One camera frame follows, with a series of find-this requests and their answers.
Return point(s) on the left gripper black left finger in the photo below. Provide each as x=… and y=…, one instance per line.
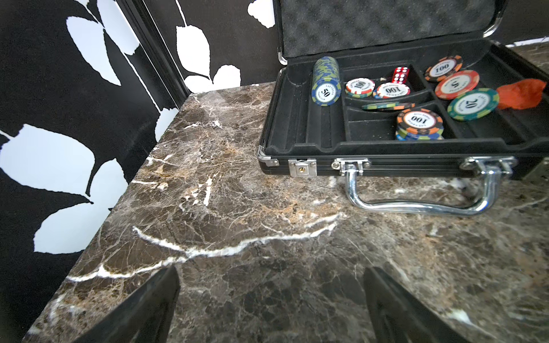
x=145, y=316

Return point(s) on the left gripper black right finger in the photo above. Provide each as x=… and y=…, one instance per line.
x=397, y=316

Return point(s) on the black poker chip case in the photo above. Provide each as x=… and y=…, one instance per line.
x=443, y=122

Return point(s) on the blue green chip stack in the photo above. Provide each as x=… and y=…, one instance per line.
x=326, y=86

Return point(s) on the red dice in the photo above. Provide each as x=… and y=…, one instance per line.
x=400, y=75

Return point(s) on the red crumpled piece in case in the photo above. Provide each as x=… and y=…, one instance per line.
x=524, y=94

